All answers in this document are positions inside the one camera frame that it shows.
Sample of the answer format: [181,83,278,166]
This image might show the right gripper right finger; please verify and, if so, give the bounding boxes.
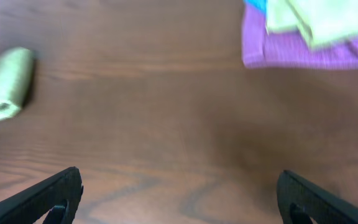
[276,170,358,224]

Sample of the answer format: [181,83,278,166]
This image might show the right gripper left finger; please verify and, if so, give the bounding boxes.
[0,167,83,224]

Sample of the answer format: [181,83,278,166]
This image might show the bright green cloth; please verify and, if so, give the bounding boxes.
[0,47,34,121]

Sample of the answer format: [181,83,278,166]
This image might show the purple cloth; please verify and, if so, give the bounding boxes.
[242,2,358,70]

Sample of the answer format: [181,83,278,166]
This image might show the olive green cloth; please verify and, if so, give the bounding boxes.
[265,0,358,50]

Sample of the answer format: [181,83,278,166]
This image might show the blue cloth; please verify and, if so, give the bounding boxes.
[244,0,267,14]

